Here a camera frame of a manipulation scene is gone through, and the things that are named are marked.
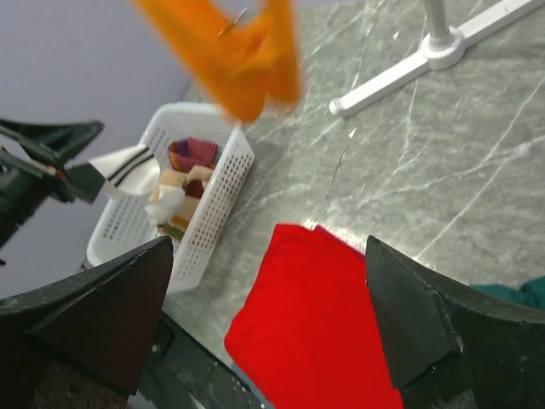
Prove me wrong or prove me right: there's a teal green garment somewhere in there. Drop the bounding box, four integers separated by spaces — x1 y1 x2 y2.
471 276 545 310

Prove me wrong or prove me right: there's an orange clothes peg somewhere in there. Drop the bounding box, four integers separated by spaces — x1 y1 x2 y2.
135 1 302 124

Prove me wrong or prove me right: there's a beige striped sock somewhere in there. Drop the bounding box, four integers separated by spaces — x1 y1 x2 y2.
147 165 213 241

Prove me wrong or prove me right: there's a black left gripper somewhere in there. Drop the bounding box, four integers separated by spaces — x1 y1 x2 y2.
1 118 106 245

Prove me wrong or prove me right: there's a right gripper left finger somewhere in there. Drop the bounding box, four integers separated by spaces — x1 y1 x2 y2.
1 236 173 408

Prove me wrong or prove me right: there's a white clothes rack stand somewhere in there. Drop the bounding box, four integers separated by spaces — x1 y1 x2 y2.
329 0 544 118

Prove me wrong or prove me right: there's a white plastic basket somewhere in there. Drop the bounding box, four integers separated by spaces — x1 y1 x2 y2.
87 102 255 292

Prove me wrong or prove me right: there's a red folded cloth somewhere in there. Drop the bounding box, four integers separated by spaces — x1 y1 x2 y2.
224 224 402 408

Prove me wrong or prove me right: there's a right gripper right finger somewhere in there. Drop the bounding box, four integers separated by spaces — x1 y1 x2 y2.
365 236 544 408

